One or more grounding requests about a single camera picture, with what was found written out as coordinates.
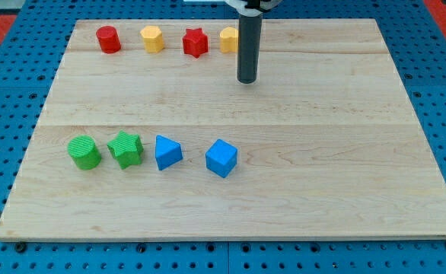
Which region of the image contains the green cylinder block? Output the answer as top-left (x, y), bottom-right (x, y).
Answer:
top-left (67, 135), bottom-right (102, 170)

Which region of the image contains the white rod mount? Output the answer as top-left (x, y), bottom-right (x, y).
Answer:
top-left (225, 0), bottom-right (282, 17)

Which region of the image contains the red star block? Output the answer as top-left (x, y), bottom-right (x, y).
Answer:
top-left (182, 27), bottom-right (209, 58)

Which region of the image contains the blue cube block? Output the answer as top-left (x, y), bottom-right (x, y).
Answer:
top-left (205, 139), bottom-right (238, 178)

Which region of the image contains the light wooden board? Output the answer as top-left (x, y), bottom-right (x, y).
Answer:
top-left (0, 19), bottom-right (446, 243)

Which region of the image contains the yellow hexagon block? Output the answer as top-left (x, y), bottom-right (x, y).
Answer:
top-left (140, 25), bottom-right (164, 53)

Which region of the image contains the red cylinder block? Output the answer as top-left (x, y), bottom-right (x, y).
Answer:
top-left (96, 26), bottom-right (121, 54)

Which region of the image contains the yellow heart block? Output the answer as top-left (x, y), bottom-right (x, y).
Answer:
top-left (219, 27), bottom-right (238, 53)

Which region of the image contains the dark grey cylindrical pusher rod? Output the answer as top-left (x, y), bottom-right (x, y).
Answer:
top-left (237, 14), bottom-right (263, 84)

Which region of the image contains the blue triangle block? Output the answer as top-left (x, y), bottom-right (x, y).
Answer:
top-left (155, 135), bottom-right (183, 170)

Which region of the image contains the green star block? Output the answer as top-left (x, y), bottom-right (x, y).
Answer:
top-left (107, 130), bottom-right (144, 170)

